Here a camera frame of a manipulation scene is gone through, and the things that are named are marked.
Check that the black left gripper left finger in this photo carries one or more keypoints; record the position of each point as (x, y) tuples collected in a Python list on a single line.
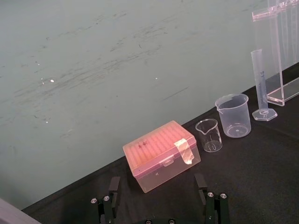
[(109, 200)]

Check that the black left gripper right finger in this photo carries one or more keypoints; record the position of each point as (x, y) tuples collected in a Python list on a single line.
[(211, 203)]

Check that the small clear glass beaker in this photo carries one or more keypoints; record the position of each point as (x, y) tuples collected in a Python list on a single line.
[(209, 135)]

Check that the large translucent plastic beaker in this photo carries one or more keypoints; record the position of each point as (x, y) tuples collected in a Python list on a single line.
[(234, 114)]

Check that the clear acrylic test tube rack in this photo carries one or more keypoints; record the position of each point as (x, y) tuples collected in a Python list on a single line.
[(279, 56)]

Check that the black table cloth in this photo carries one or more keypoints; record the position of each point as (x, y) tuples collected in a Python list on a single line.
[(210, 177)]

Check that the strip of beige tape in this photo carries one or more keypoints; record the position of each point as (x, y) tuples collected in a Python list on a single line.
[(185, 151)]

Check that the pink translucent pipette tip box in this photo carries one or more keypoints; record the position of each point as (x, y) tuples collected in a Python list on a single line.
[(161, 154)]

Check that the grey box corner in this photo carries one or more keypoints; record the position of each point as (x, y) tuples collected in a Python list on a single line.
[(14, 213)]

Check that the clear plastic graduated cylinder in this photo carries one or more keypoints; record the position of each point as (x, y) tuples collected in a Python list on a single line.
[(262, 88)]

